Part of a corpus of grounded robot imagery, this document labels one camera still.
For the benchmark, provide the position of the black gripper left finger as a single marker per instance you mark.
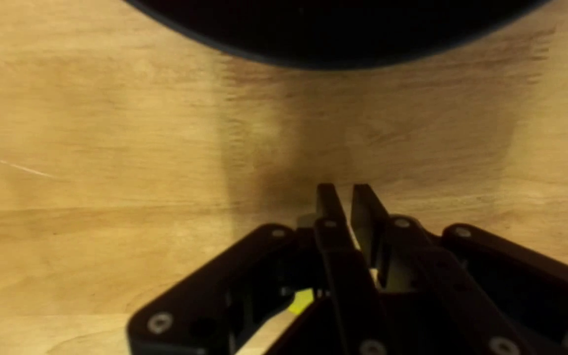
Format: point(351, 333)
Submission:
point(265, 287)

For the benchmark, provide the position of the thin yellow rectangular block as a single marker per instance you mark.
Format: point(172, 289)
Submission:
point(300, 299)

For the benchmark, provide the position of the black bowl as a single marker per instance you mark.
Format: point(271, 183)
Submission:
point(336, 29)

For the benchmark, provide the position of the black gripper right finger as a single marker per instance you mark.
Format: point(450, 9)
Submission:
point(493, 282)

